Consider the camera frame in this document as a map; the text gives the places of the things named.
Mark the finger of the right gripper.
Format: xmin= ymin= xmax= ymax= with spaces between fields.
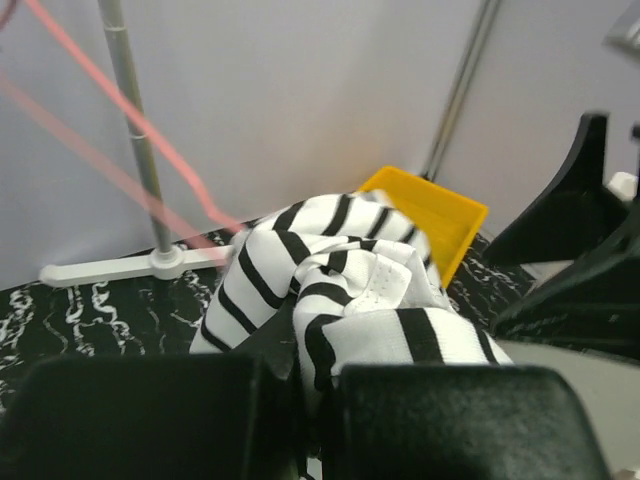
xmin=483 ymin=113 xmax=630 ymax=265
xmin=490 ymin=200 xmax=639 ymax=350

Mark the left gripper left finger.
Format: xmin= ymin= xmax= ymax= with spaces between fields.
xmin=1 ymin=354 xmax=298 ymax=479

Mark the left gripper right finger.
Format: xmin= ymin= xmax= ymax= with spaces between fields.
xmin=320 ymin=365 xmax=611 ymax=479

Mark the striped black white tank top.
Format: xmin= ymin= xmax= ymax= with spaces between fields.
xmin=190 ymin=192 xmax=510 ymax=411

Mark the pink wire hanger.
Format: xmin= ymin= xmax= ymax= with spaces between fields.
xmin=0 ymin=0 xmax=249 ymax=261

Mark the yellow plastic tray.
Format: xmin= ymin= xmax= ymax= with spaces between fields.
xmin=359 ymin=166 xmax=489 ymax=286

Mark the grey metal clothes rack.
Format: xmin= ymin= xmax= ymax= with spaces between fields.
xmin=39 ymin=1 xmax=232 ymax=287

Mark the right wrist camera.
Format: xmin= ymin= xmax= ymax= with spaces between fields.
xmin=604 ymin=0 xmax=639 ymax=62

